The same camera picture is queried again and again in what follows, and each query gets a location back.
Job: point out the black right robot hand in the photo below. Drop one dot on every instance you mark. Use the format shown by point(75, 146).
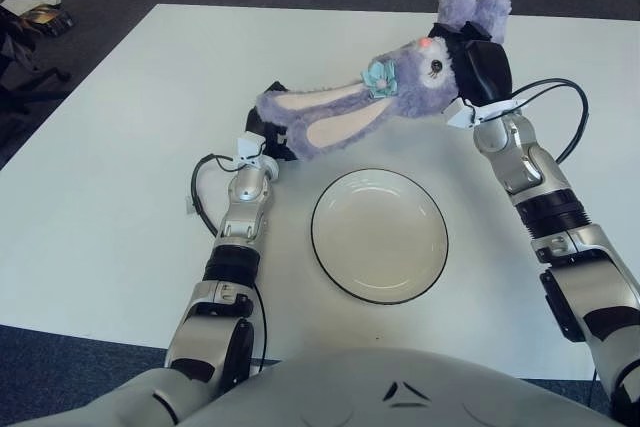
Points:
point(485, 72)

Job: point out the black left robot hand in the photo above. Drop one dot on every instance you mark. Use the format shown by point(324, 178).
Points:
point(272, 139)

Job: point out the purple plush rabbit doll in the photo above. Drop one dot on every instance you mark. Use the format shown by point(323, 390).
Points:
point(415, 87)

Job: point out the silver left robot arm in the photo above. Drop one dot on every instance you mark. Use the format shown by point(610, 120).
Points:
point(245, 194)

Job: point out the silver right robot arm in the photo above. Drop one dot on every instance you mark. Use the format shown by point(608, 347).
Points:
point(530, 167)

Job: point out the white plate with black rim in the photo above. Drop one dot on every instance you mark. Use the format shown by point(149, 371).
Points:
point(380, 242)

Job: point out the dark printed box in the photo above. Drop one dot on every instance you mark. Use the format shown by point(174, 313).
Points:
point(50, 22)

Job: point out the grey robot torso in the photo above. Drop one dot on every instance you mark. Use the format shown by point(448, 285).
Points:
point(325, 387)

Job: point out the black office chair base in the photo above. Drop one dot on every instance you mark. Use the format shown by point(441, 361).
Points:
point(15, 79)

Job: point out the white paper sheet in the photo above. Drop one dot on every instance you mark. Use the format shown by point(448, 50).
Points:
point(30, 2)

